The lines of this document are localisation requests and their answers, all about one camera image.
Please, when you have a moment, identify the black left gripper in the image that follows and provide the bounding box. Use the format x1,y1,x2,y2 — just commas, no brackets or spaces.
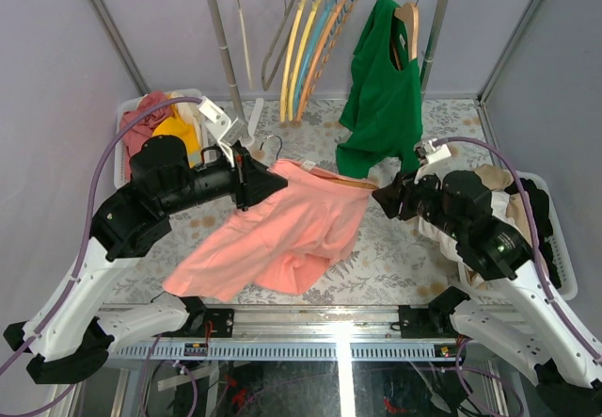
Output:
160,137,289,215

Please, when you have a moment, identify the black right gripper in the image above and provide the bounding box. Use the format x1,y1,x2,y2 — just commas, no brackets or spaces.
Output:
370,162,465,239

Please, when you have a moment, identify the wooden hanger with green shirt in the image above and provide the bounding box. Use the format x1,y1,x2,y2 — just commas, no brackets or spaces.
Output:
258,134,377,191

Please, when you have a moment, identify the salmon pink t shirt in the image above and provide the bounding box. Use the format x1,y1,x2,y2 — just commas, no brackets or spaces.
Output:
163,159,372,302

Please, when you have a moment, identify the white garment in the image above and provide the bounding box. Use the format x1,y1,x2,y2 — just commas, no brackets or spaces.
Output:
418,191,510,290

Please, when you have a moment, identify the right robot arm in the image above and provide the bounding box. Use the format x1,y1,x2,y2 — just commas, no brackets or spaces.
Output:
372,170,601,416

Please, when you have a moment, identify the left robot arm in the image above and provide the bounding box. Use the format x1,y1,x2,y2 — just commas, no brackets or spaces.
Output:
4,136,288,385

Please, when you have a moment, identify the green t shirt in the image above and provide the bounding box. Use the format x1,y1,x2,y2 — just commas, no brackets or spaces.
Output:
336,0,422,178

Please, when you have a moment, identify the yellow hanger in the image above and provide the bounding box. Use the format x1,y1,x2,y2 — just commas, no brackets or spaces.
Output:
279,0,316,122
281,0,324,121

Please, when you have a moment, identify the blue plastic hanger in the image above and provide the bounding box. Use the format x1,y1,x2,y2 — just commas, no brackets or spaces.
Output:
293,0,338,120

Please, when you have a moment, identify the grey plastic hanger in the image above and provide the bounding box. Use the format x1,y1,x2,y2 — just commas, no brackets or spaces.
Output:
260,0,297,91

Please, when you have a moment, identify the right wooden hanger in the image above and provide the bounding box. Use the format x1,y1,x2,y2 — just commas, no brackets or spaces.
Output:
394,0,420,61

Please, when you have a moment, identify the cream plastic hanger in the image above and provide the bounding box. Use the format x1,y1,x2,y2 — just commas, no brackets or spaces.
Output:
236,0,254,90

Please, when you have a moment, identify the cream garment in left basket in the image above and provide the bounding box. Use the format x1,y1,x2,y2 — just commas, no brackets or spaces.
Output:
172,102,203,147

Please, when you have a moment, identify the yellow garment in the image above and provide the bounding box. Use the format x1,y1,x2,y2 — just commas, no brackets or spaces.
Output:
152,114,202,166

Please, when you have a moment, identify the beige garment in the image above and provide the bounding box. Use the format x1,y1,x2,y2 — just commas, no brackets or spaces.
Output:
474,165,547,276

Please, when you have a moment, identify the dusty rose garment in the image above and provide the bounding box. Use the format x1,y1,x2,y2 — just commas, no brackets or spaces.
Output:
119,90,175,180

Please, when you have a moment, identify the white left laundry basket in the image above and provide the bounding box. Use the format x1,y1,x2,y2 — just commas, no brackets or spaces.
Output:
114,88,203,188

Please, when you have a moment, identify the white laundry basket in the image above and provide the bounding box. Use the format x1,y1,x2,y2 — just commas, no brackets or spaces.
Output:
517,171,578,301
114,88,203,188

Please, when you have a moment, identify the black garment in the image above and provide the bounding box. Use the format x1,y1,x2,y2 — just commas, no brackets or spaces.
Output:
504,178,562,288

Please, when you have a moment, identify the white right laundry basket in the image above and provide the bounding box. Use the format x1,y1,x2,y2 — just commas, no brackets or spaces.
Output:
517,171,578,301

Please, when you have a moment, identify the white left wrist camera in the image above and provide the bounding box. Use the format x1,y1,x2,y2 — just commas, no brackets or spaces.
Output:
198,97,248,167

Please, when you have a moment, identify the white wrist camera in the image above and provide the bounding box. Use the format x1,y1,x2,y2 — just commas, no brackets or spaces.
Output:
198,97,248,167
414,138,452,184

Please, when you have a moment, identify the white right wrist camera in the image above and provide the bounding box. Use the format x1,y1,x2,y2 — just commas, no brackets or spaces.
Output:
414,138,452,184

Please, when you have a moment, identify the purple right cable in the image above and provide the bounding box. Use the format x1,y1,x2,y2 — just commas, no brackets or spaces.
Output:
441,136,602,417

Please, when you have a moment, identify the purple cable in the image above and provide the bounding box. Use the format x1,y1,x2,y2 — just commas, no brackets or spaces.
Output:
441,136,602,417
0,96,206,417

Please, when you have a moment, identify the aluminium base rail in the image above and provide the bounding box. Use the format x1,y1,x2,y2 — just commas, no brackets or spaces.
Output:
65,301,579,361

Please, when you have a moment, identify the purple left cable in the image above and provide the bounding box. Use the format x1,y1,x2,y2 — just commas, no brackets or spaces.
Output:
0,96,206,417

